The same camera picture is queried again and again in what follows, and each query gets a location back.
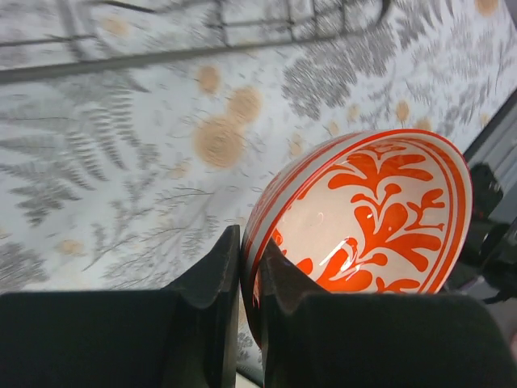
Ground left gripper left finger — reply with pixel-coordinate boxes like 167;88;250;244
1;226;240;387

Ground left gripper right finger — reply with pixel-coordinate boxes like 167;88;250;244
259;242;511;387

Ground orange patterned bowl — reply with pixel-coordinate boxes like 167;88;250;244
241;129;473;340

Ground black wire dish rack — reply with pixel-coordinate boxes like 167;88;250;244
1;1;390;85

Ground floral table mat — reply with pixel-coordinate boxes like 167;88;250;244
0;0;517;365

